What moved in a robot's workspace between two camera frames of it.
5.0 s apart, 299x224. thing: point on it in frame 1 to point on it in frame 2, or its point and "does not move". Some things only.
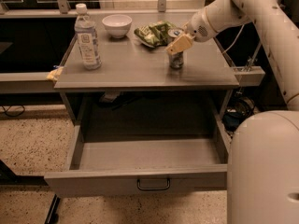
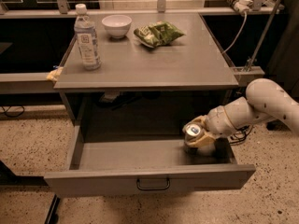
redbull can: [176, 60] to [192, 132]
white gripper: [198, 27] to [217, 120]
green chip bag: [155, 34] does not move
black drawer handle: [154, 189] does not move
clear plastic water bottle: [86, 34] does not move
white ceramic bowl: [117, 25] does not move
